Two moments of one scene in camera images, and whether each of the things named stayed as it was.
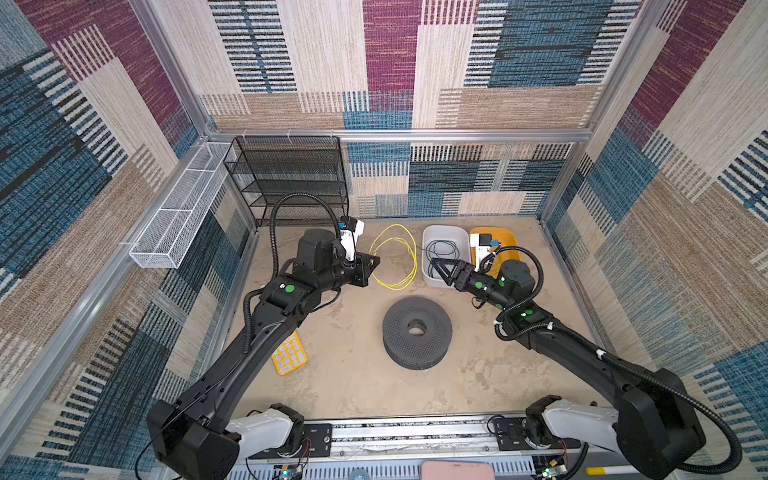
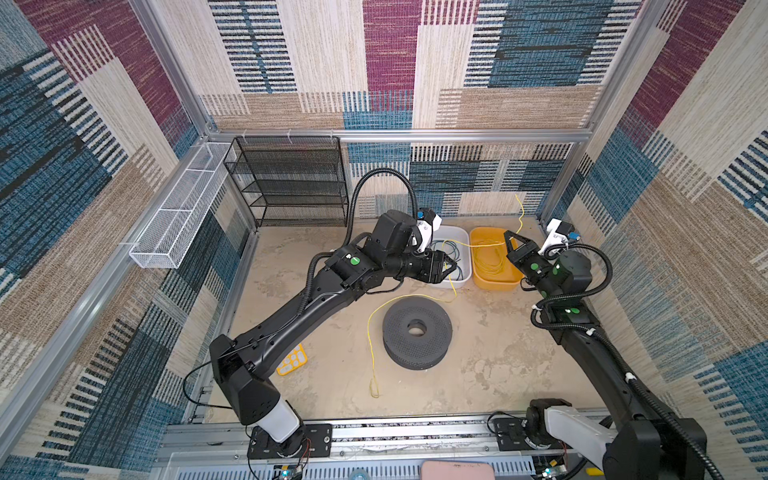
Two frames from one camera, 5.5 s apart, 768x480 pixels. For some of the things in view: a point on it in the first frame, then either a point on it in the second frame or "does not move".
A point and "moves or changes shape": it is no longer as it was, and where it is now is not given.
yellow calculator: (290, 355) does not move
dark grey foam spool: (417, 351) does not move
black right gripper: (461, 273) → (521, 253)
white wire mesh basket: (166, 241) does not move
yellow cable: (415, 265) moves or changes shape
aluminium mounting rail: (397, 448) does not move
